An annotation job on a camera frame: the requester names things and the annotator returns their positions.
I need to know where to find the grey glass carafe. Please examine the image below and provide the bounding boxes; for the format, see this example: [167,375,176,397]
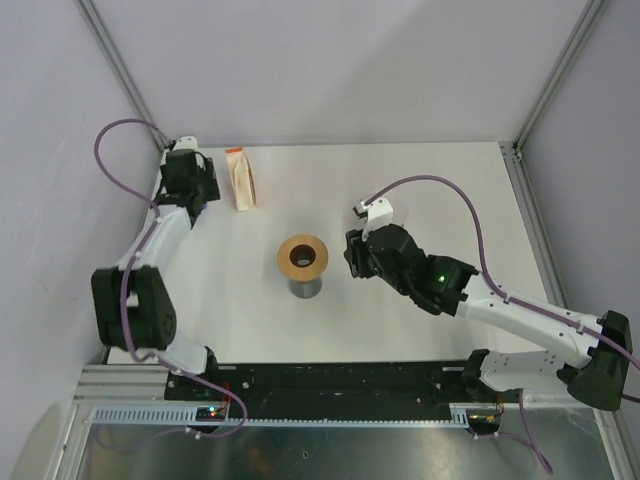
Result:
[288,276,323,299]

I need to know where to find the wooden dripper ring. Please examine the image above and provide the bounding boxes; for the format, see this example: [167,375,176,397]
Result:
[276,233,330,281]

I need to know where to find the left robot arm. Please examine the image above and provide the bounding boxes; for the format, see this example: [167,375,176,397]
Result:
[91,148,221,400]

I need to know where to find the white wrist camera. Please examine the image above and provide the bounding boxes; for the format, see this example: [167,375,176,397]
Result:
[353,197,394,241]
[168,135,199,151]

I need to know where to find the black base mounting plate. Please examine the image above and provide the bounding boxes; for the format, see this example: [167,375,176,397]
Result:
[163,358,522,422]

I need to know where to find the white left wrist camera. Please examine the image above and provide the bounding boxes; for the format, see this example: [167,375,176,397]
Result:
[168,135,199,151]

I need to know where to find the aluminium frame rail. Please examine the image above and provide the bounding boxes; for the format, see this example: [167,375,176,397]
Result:
[74,357,623,411]

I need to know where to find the orange coffee filter pack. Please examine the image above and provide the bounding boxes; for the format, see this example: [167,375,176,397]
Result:
[225,147,257,212]

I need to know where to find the white slotted cable duct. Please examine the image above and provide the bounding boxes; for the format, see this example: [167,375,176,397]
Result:
[92,405,497,428]

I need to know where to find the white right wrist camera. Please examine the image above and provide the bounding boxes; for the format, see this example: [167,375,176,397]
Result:
[353,197,394,241]

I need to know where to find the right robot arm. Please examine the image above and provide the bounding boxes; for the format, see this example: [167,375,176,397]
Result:
[344,224,631,412]

